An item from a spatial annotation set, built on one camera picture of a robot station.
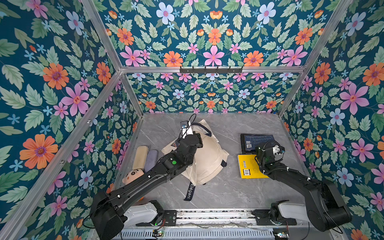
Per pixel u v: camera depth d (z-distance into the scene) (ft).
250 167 2.78
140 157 3.00
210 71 3.06
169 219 2.41
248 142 3.09
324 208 1.35
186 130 1.98
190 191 2.69
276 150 2.58
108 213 1.23
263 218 2.42
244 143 3.07
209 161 3.02
